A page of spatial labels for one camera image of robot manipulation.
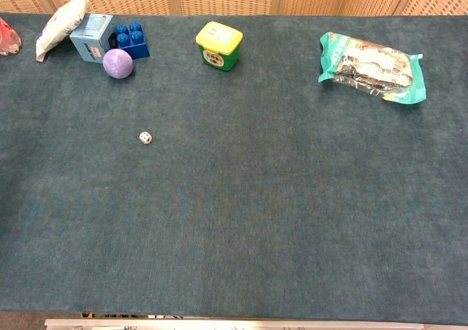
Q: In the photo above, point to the dark teal felt table cloth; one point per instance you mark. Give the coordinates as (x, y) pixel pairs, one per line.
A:
(234, 183)

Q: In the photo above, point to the white snack bag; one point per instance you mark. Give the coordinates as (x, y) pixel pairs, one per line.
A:
(61, 24)

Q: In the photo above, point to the blue toy building brick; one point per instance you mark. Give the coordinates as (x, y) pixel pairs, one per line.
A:
(132, 40)

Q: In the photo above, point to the light blue carton box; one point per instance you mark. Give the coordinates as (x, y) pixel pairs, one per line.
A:
(91, 37)

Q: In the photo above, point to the green tub with yellow lid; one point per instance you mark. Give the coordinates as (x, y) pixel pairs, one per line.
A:
(218, 46)

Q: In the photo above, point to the teal snack package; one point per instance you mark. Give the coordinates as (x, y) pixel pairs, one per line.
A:
(373, 66)

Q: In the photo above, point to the small white die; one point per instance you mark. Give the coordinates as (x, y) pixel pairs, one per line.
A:
(145, 137)

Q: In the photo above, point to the red plastic bag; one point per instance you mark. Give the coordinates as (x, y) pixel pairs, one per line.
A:
(7, 39)

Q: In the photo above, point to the purple ball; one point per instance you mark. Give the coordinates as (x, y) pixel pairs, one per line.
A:
(117, 63)

